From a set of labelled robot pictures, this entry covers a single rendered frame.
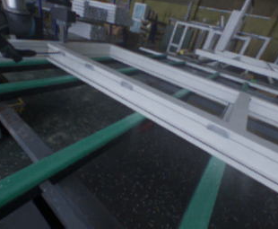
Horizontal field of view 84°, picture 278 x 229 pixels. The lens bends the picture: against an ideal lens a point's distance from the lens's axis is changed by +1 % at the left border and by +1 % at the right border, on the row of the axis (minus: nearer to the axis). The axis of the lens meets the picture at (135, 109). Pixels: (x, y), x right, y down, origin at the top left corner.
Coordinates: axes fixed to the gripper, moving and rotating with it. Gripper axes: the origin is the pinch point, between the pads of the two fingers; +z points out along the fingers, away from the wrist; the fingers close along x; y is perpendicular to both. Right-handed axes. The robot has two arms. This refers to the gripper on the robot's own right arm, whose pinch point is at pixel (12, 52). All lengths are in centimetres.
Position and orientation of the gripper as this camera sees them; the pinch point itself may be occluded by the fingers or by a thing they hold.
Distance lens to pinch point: 71.3
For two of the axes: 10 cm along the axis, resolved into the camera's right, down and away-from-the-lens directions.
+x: -6.4, -7.4, 2.2
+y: 7.7, -5.9, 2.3
